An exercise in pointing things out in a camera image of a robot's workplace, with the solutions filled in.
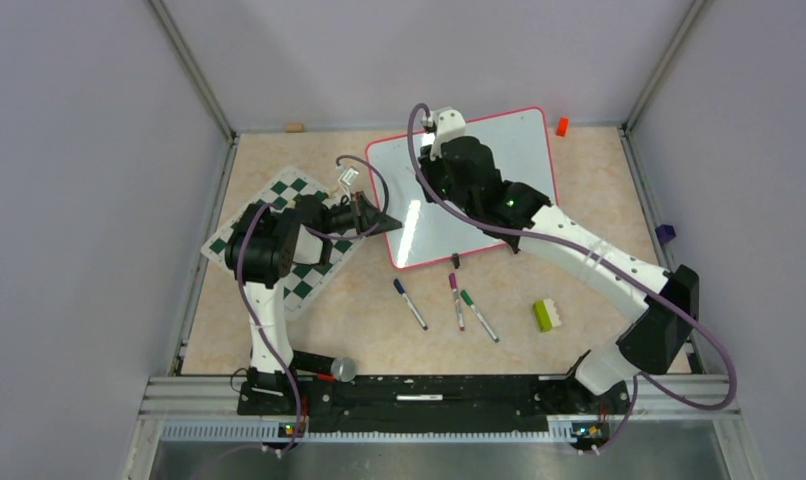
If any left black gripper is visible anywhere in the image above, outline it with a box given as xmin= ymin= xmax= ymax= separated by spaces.
xmin=319 ymin=191 xmax=402 ymax=237

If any pink-framed whiteboard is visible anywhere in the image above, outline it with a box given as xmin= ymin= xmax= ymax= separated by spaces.
xmin=365 ymin=106 xmax=558 ymax=270

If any black microphone silver head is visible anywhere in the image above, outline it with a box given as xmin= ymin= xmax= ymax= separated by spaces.
xmin=291 ymin=350 xmax=357 ymax=382

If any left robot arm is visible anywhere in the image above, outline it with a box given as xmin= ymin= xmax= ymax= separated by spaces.
xmin=224 ymin=192 xmax=402 ymax=414

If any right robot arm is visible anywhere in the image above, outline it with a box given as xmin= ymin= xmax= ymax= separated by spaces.
xmin=406 ymin=135 xmax=699 ymax=412

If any orange block behind whiteboard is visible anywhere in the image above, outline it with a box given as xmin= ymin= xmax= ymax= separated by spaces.
xmin=555 ymin=117 xmax=570 ymax=137

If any blue-capped marker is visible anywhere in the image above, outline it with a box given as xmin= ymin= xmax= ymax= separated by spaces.
xmin=393 ymin=279 xmax=429 ymax=331

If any green-capped marker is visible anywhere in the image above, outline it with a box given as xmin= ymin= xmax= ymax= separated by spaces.
xmin=461 ymin=290 xmax=500 ymax=343

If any purple-capped marker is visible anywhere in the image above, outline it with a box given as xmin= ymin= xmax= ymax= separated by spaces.
xmin=448 ymin=272 xmax=465 ymax=332

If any green white toy block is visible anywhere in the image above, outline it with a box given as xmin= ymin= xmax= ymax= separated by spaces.
xmin=532 ymin=299 xmax=562 ymax=333

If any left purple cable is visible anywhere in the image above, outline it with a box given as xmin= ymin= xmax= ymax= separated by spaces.
xmin=233 ymin=154 xmax=391 ymax=458

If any purple cable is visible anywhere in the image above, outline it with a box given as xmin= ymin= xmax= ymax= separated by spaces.
xmin=406 ymin=102 xmax=739 ymax=458
xmin=233 ymin=154 xmax=391 ymax=458

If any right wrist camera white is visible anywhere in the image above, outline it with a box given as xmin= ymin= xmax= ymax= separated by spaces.
xmin=420 ymin=107 xmax=467 ymax=146

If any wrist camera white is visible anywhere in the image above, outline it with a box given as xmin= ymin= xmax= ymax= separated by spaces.
xmin=338 ymin=167 xmax=359 ymax=188
xmin=420 ymin=107 xmax=467 ymax=146

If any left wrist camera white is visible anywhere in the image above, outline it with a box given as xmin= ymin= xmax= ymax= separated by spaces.
xmin=338 ymin=167 xmax=359 ymax=188

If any wooden block at wall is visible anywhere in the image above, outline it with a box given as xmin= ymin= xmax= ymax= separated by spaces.
xmin=284 ymin=122 xmax=305 ymax=133

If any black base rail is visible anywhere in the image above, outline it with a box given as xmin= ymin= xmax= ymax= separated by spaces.
xmin=237 ymin=375 xmax=629 ymax=434

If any purple clip on frame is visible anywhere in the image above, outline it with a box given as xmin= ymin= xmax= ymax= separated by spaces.
xmin=655 ymin=224 xmax=677 ymax=246

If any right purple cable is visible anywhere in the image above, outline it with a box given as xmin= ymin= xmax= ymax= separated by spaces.
xmin=406 ymin=102 xmax=739 ymax=458

